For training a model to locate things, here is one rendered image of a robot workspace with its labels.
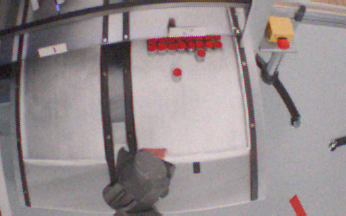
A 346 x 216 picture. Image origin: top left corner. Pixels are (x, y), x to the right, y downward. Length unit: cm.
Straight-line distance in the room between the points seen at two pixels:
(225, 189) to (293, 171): 99
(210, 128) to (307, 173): 103
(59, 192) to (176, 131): 36
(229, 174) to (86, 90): 40
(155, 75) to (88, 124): 20
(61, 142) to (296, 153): 122
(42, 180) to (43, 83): 27
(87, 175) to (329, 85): 142
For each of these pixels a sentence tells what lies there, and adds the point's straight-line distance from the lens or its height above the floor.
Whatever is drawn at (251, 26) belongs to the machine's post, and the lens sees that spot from 146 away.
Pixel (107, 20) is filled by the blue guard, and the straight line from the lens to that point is 135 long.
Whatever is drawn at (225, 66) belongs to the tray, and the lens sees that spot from 160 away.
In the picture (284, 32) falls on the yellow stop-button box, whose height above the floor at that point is 103.
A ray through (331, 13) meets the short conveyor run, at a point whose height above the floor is 93.
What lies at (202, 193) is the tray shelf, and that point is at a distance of 153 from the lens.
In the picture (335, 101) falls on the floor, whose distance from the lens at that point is 262.
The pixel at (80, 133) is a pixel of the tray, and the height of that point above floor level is 88.
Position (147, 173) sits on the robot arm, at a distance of 98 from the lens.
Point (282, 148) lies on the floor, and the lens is 249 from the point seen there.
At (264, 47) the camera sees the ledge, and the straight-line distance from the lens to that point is 164.
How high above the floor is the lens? 239
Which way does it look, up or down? 75 degrees down
